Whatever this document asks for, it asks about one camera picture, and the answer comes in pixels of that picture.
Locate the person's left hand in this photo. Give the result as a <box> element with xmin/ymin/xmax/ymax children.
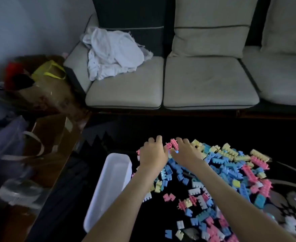
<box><xmin>139</xmin><ymin>135</ymin><xmax>169</xmax><ymax>172</ymax></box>

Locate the person's right hand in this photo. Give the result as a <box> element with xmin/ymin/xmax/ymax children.
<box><xmin>172</xmin><ymin>137</ymin><xmax>206</xmax><ymax>171</ymax></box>

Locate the pile of colorful blocks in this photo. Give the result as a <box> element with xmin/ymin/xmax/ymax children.
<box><xmin>132</xmin><ymin>138</ymin><xmax>273</xmax><ymax>242</ymax></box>

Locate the person's left forearm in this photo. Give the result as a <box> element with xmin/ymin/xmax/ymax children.
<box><xmin>82</xmin><ymin>165</ymin><xmax>169</xmax><ymax>242</ymax></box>

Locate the person's right forearm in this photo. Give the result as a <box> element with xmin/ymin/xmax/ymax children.
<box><xmin>186</xmin><ymin>160</ymin><xmax>296</xmax><ymax>242</ymax></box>

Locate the black glass coffee table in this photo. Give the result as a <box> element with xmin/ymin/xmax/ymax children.
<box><xmin>27</xmin><ymin>114</ymin><xmax>296</xmax><ymax>242</ymax></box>

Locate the grey sofa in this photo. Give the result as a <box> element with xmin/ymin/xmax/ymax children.
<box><xmin>63</xmin><ymin>0</ymin><xmax>296</xmax><ymax>116</ymax></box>

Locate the crumpled white cloth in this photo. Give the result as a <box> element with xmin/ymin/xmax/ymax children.
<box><xmin>80</xmin><ymin>26</ymin><xmax>154</xmax><ymax>81</ymax></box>

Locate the glossy brown shopping bag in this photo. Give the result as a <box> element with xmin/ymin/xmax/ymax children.
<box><xmin>5</xmin><ymin>55</ymin><xmax>88</xmax><ymax>116</ymax></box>

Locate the beige back cushion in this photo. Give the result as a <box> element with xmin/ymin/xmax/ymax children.
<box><xmin>169</xmin><ymin>0</ymin><xmax>259</xmax><ymax>58</ymax></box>
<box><xmin>261</xmin><ymin>0</ymin><xmax>296</xmax><ymax>56</ymax></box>

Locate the yellow bag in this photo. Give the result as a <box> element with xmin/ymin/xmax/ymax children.
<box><xmin>31</xmin><ymin>59</ymin><xmax>67</xmax><ymax>82</ymax></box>

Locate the small white fan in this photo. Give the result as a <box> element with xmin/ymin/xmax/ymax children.
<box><xmin>0</xmin><ymin>178</ymin><xmax>46</xmax><ymax>207</ymax></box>

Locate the dark back cushion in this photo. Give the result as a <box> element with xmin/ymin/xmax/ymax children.
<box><xmin>92</xmin><ymin>0</ymin><xmax>165</xmax><ymax>57</ymax></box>

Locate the purple bag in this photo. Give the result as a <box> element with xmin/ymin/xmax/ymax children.
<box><xmin>0</xmin><ymin>116</ymin><xmax>31</xmax><ymax>179</ymax></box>

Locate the red object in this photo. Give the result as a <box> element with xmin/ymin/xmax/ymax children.
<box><xmin>4</xmin><ymin>62</ymin><xmax>25</xmax><ymax>90</ymax></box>

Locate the brown paper bag white handle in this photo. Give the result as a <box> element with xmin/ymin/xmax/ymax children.
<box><xmin>1</xmin><ymin>113</ymin><xmax>82</xmax><ymax>189</ymax></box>

